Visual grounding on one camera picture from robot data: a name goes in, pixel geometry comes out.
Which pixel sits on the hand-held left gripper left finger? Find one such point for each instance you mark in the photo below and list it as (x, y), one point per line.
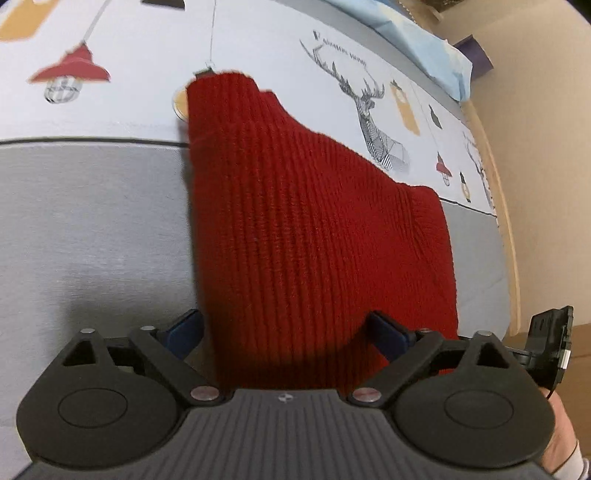
(184, 330)

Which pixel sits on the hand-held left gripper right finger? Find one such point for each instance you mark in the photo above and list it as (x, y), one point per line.
(388, 332)

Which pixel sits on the red knit sweater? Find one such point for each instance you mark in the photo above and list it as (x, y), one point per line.
(300, 221)

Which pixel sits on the person's right forearm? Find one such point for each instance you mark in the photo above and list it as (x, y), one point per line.
(563, 438)

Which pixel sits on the light blue quilt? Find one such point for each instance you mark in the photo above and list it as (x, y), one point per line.
(429, 46)

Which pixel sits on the purple bag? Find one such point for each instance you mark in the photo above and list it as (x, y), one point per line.
(478, 55)

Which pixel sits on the wooden bed frame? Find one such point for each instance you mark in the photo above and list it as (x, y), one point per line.
(510, 258)

